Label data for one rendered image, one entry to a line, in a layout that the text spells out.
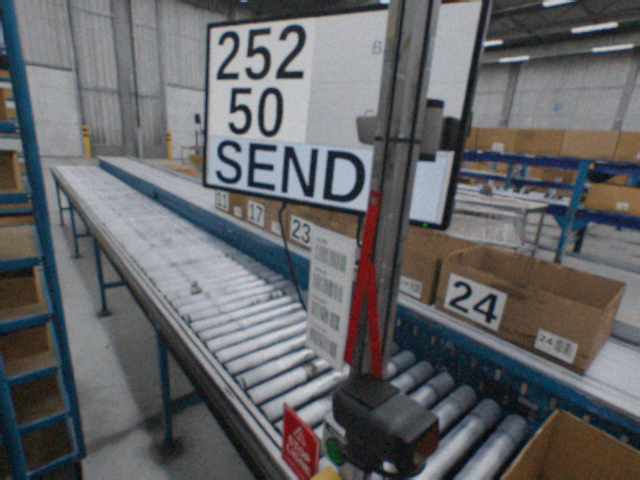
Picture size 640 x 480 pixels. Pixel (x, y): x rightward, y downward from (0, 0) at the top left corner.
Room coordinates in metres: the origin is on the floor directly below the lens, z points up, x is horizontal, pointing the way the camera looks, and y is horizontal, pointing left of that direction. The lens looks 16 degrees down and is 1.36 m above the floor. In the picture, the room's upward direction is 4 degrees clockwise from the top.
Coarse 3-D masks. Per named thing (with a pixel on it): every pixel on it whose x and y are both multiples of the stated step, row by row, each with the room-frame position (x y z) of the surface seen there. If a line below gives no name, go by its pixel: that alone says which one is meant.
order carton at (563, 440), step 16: (560, 416) 0.52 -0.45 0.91; (544, 432) 0.49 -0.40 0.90; (560, 432) 0.51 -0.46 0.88; (576, 432) 0.50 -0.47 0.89; (592, 432) 0.48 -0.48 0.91; (528, 448) 0.43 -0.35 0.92; (544, 448) 0.51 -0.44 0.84; (560, 448) 0.51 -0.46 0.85; (576, 448) 0.49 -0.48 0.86; (592, 448) 0.48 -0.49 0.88; (608, 448) 0.46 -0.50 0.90; (624, 448) 0.45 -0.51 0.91; (512, 464) 0.40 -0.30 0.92; (528, 464) 0.46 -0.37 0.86; (544, 464) 0.52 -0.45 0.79; (560, 464) 0.50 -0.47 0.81; (576, 464) 0.49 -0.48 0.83; (592, 464) 0.47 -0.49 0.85; (608, 464) 0.46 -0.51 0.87; (624, 464) 0.45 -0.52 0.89
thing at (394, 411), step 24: (360, 384) 0.34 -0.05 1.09; (384, 384) 0.34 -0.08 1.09; (336, 408) 0.33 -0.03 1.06; (360, 408) 0.31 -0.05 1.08; (384, 408) 0.30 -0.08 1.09; (408, 408) 0.30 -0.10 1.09; (360, 432) 0.30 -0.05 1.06; (384, 432) 0.28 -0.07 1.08; (408, 432) 0.28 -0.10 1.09; (432, 432) 0.28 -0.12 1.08; (360, 456) 0.32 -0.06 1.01; (384, 456) 0.28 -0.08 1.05; (408, 456) 0.26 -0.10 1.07
